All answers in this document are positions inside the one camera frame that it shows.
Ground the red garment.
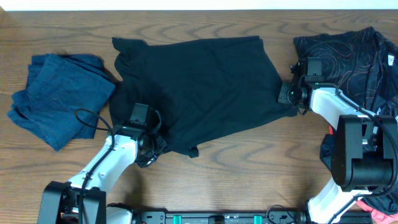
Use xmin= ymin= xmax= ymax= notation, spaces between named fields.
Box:
xmin=320 ymin=126 xmax=397 ymax=223

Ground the plain black t-shirt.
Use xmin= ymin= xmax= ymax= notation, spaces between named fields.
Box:
xmin=109 ymin=36 xmax=297 ymax=157

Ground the folded blue garment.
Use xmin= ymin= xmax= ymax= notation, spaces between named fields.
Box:
xmin=7 ymin=54 xmax=115 ymax=151

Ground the black patterned shirt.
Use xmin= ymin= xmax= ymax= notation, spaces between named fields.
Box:
xmin=294 ymin=26 xmax=398 ymax=215

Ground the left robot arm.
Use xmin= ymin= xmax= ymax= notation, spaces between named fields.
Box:
xmin=37 ymin=103 xmax=167 ymax=223

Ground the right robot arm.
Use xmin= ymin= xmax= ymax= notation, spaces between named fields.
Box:
xmin=278 ymin=57 xmax=397 ymax=223

